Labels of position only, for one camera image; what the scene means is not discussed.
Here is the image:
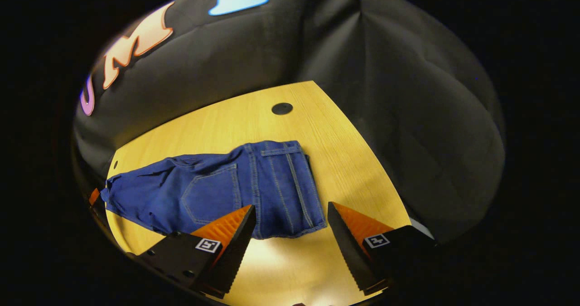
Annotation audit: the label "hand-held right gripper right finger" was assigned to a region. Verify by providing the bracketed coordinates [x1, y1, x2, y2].
[327, 202, 438, 296]

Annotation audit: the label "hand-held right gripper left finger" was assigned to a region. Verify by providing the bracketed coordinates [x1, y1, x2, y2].
[127, 205, 256, 299]

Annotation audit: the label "blue denim jeans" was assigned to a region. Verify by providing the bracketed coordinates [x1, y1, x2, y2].
[101, 141, 328, 240]

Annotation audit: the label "black backdrop cloth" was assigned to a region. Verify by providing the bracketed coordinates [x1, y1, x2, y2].
[72, 0, 506, 243]

